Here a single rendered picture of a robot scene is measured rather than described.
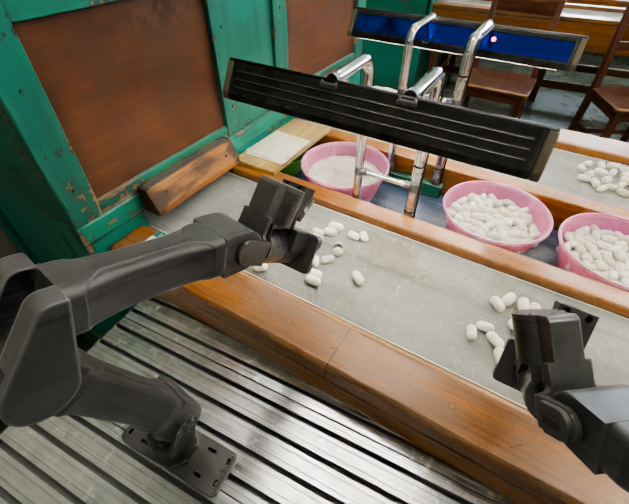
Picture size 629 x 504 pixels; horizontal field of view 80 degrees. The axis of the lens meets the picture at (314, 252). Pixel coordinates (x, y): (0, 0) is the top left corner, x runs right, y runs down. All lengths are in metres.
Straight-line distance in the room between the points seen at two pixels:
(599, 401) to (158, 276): 0.45
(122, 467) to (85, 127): 0.63
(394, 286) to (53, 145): 0.72
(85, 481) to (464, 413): 0.62
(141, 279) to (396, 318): 0.51
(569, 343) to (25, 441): 0.85
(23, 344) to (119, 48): 0.67
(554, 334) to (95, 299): 0.47
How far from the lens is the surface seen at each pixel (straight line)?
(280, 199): 0.53
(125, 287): 0.42
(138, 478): 0.77
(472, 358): 0.77
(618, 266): 1.10
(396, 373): 0.69
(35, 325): 0.37
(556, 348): 0.49
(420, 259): 0.91
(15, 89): 0.83
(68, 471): 0.82
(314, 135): 1.30
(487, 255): 0.93
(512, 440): 0.69
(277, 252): 0.56
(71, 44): 0.88
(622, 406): 0.47
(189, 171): 1.02
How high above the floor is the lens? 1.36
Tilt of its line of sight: 44 degrees down
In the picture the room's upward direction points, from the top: straight up
